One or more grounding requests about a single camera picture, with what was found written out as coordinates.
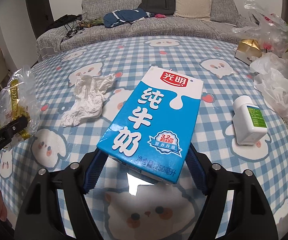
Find gold foil snack bag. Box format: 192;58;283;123
0;66;40;150

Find blue white milk carton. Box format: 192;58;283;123
97;66;203;184

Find white pill bottle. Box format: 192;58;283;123
232;95;268;145

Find blue checkered bear tablecloth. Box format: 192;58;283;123
0;36;288;239

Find clear plastic bags pile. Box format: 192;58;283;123
232;0;288;121

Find gold white small box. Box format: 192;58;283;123
235;40;262;65

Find blue jacket on sofa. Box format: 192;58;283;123
103;8;155;28

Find grey fabric sofa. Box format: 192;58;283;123
35;0;257;62

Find pink cloth on sofa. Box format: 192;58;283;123
155;14;166;18

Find black backpack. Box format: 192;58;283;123
139;0;176;16

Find beige cushion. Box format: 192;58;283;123
174;0;212;21

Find black cables on sofa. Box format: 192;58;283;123
61;12;88;43

